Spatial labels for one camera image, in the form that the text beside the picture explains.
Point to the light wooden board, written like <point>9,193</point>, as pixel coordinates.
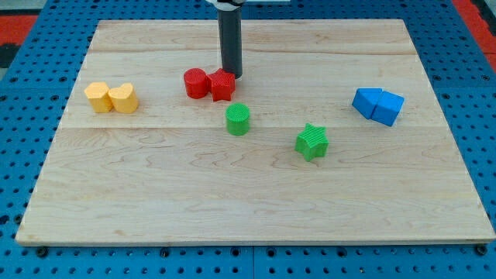
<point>169,174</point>

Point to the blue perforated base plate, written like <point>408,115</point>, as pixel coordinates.
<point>36,87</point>

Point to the blue triangle block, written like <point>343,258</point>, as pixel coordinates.
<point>365,100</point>

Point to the green star block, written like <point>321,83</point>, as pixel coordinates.
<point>312,142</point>

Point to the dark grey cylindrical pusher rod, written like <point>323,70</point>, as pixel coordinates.
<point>229,20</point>

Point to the red star block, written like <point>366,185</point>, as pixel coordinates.
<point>222,84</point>

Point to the red cylinder block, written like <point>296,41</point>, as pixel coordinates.
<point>196,83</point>

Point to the green cylinder block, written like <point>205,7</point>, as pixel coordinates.
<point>237,119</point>

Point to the blue cube block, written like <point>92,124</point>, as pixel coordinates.
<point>387,109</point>

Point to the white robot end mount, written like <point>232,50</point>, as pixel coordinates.
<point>226,2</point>

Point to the yellow heart block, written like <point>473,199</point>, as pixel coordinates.
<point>124,98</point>

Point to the yellow pentagon block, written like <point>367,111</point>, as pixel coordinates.
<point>98,95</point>

